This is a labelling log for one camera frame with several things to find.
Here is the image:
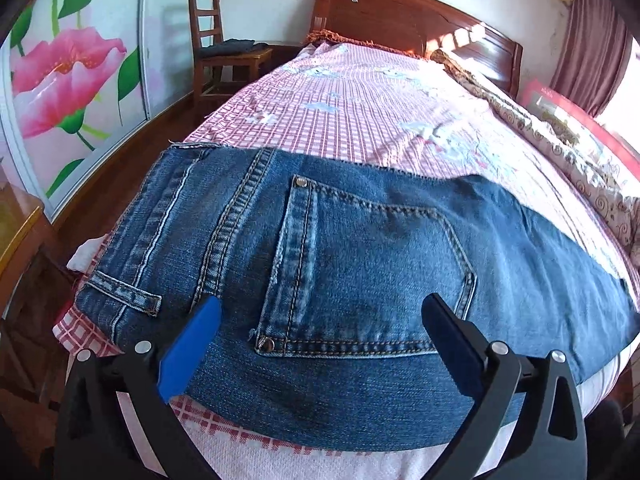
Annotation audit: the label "pink curtain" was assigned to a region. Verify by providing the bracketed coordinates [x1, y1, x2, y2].
[549, 0, 635, 118]

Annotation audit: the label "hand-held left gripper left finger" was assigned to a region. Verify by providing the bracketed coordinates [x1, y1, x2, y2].
[54, 294, 223, 480]

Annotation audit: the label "dark folded cloth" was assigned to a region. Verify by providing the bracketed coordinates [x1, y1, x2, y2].
[196, 38, 271, 58]

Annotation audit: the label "pink bed rail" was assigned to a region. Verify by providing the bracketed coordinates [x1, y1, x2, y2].
[517, 77, 640, 181]

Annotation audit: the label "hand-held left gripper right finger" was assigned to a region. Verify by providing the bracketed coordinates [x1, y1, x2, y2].
[421, 292, 588, 480]

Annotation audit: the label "blue denim pants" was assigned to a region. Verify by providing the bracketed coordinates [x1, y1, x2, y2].
[74, 142, 640, 448]

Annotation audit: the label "wooden chair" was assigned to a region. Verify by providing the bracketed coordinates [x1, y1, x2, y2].
[188, 0, 274, 113]

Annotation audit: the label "bed with pink checked sheet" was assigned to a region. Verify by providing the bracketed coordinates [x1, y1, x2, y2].
[52, 40, 640, 480]

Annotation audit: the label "wooden nightstand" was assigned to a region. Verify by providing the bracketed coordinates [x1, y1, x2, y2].
[260, 41, 306, 78]

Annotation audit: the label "floral sliding door wardrobe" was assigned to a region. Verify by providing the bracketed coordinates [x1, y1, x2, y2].
[0, 0, 223, 216]

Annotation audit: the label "swirl patterned quilt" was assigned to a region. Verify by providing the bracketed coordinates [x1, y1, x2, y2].
[430, 49, 640, 281]

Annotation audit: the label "orange fringed cloth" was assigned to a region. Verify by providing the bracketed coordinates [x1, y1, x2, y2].
[305, 30, 431, 61]

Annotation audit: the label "wooden bed headboard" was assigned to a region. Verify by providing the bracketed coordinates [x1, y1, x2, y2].
[309, 0, 523, 101]

